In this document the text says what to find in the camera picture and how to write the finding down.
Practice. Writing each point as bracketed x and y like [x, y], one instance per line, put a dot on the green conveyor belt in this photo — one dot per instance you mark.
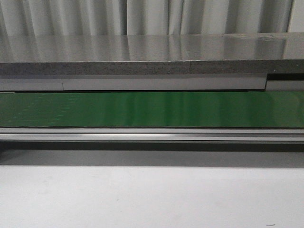
[276, 109]

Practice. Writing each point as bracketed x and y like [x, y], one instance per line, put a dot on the grey stone slab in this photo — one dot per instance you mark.
[264, 53]

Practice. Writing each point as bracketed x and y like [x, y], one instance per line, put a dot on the white pleated curtain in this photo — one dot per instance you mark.
[149, 17]

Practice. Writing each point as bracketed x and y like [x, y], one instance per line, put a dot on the rear aluminium conveyor rail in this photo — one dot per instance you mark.
[227, 81]

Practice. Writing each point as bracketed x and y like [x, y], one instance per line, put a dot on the aluminium conveyor rail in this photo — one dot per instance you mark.
[227, 81]
[153, 134]

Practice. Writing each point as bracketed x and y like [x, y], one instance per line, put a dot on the front aluminium conveyor rail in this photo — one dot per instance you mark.
[153, 134]

